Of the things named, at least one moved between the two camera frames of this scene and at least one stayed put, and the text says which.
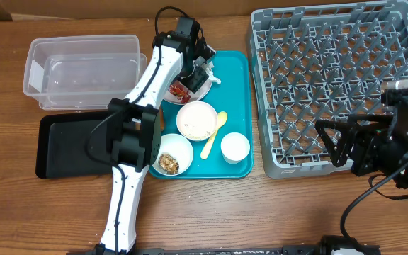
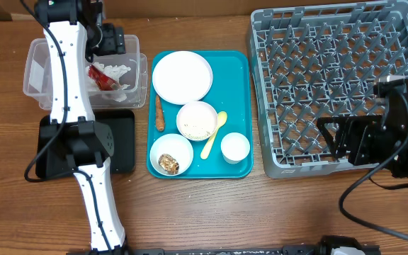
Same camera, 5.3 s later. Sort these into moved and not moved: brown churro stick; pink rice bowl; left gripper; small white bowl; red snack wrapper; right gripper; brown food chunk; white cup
Moved: left gripper; red snack wrapper
Not moved: brown churro stick; brown food chunk; pink rice bowl; right gripper; small white bowl; white cup
